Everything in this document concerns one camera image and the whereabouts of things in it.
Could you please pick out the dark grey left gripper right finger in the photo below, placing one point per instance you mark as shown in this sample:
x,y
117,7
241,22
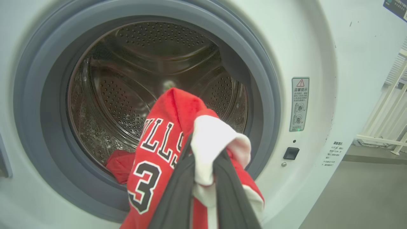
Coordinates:
x,y
230,203

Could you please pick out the white metal railing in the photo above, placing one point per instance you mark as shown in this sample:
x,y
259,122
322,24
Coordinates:
x,y
381,140

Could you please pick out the grey warning sticker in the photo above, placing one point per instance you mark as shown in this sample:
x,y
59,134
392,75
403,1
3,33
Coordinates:
x,y
299,105

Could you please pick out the dark blue label sticker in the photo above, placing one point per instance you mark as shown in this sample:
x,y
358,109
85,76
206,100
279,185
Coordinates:
x,y
397,8

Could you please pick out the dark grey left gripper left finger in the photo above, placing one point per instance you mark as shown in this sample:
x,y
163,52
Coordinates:
x,y
179,197

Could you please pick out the white washing machine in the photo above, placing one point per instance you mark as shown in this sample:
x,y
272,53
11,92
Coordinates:
x,y
318,47

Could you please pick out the red and white basketball jersey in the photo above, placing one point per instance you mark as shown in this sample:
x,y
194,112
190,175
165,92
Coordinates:
x,y
159,143

